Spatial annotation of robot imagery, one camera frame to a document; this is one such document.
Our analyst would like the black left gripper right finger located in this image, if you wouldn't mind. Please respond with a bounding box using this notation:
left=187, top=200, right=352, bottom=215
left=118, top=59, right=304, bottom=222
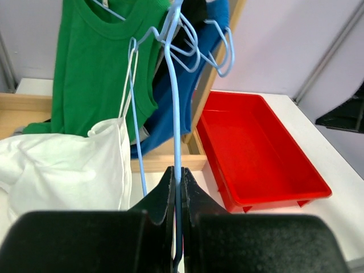
left=181, top=168, right=349, bottom=272

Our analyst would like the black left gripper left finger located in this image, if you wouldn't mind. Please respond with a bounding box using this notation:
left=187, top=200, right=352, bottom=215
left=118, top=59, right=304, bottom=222
left=1, top=167, right=175, bottom=272

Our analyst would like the white camisole tank top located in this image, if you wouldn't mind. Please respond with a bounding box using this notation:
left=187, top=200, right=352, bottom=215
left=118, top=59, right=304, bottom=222
left=0, top=45, right=140, bottom=225

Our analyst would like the light blue hanger of white top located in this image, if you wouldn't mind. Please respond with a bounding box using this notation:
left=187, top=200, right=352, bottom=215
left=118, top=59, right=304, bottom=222
left=128, top=1, right=183, bottom=272

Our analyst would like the green tank top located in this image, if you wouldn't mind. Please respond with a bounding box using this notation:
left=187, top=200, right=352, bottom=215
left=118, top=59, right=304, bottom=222
left=23, top=1, right=170, bottom=139

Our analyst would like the light blue hanger of green top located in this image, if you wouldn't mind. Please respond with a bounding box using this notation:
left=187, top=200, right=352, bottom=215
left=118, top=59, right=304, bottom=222
left=92, top=0, right=126, bottom=21

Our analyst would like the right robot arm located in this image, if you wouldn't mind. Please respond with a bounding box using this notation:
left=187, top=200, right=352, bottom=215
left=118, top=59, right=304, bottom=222
left=315, top=83, right=363, bottom=134

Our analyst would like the grey tank top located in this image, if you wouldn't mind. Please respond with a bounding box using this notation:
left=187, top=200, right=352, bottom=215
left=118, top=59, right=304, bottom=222
left=139, top=23, right=181, bottom=141

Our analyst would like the blue tank top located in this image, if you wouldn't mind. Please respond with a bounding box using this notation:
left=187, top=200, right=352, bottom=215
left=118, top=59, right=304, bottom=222
left=130, top=0, right=230, bottom=159

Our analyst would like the light blue hanger of black top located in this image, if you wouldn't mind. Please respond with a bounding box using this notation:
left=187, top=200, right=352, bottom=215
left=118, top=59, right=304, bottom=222
left=170, top=13, right=201, bottom=73

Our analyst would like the red plastic bin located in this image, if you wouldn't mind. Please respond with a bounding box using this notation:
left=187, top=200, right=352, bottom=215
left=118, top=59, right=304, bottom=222
left=197, top=92, right=332, bottom=213

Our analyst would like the wooden clothes rack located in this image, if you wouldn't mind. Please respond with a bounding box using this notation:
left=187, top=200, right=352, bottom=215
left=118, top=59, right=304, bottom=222
left=0, top=0, right=247, bottom=173

